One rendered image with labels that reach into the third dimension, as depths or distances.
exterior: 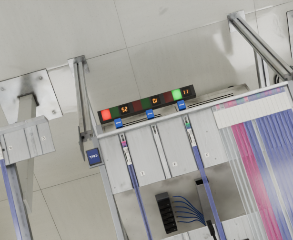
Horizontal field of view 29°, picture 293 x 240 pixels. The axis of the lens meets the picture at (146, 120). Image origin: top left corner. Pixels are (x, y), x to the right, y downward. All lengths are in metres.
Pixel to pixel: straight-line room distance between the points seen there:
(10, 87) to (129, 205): 0.80
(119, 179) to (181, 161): 0.21
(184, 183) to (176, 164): 0.31
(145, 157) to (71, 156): 0.95
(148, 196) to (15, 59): 0.86
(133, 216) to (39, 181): 0.76
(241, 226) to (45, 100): 1.17
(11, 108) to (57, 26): 0.44
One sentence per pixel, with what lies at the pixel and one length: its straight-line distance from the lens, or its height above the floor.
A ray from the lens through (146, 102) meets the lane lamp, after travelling 1.90.
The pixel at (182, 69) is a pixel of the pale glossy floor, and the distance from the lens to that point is 2.60.
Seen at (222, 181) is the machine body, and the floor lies 0.62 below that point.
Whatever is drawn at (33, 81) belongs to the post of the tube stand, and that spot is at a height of 0.01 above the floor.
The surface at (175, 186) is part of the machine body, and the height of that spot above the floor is 0.62.
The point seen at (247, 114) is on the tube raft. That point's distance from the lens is 1.88.
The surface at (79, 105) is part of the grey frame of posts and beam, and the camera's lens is 2.14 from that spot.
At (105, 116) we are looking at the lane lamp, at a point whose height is 0.66.
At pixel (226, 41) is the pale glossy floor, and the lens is 2.60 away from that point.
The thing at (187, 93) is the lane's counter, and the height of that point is 0.66.
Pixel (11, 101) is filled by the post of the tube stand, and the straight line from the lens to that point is 2.59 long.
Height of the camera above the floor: 2.34
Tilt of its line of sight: 61 degrees down
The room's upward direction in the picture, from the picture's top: 162 degrees clockwise
